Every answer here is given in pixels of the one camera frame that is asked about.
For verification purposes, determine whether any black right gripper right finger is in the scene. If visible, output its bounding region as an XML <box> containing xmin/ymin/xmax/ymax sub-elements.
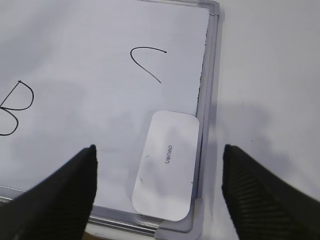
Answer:
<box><xmin>221</xmin><ymin>144</ymin><xmax>320</xmax><ymax>240</ymax></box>

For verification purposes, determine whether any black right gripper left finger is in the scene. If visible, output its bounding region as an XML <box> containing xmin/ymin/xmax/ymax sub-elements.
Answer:
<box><xmin>0</xmin><ymin>145</ymin><xmax>98</xmax><ymax>240</ymax></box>

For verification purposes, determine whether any white rectangular whiteboard eraser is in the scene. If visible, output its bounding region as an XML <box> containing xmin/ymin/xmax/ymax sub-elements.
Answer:
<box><xmin>132</xmin><ymin>110</ymin><xmax>200</xmax><ymax>222</ymax></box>

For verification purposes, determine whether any white whiteboard with aluminium frame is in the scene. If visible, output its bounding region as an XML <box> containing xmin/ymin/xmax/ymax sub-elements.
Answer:
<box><xmin>0</xmin><ymin>0</ymin><xmax>220</xmax><ymax>240</ymax></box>

